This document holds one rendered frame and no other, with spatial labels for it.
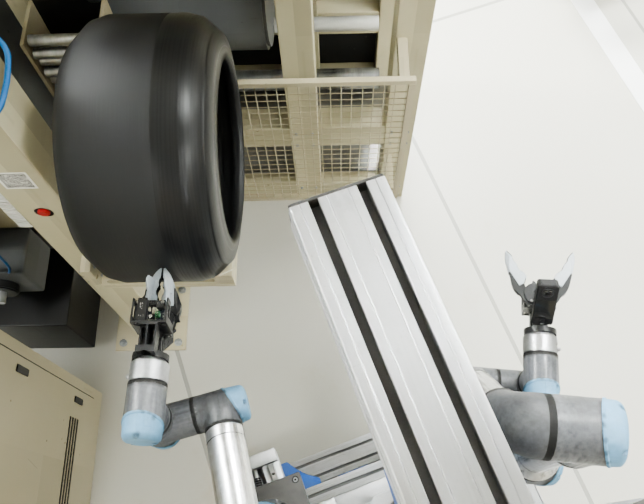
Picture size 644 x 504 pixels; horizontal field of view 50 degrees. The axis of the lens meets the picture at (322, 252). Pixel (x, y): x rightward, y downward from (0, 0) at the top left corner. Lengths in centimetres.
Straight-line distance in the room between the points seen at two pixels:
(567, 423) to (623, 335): 162
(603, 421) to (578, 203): 183
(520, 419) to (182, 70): 88
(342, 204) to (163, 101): 80
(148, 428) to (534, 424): 68
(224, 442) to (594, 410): 66
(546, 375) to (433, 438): 105
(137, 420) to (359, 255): 82
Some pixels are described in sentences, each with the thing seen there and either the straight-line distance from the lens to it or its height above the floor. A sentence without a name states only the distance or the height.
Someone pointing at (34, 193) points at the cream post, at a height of 116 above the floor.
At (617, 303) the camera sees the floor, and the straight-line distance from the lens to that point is 291.
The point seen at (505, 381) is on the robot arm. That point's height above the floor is 98.
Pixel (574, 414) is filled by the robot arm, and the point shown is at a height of 136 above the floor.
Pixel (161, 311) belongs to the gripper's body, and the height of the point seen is 127.
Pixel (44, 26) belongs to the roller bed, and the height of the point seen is 111.
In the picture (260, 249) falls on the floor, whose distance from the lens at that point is 280.
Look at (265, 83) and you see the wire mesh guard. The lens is 195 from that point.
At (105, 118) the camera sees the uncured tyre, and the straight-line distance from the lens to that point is 138.
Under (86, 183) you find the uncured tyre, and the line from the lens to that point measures 139.
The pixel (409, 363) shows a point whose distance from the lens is 55.
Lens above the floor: 256
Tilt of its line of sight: 67 degrees down
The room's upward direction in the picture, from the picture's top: 4 degrees counter-clockwise
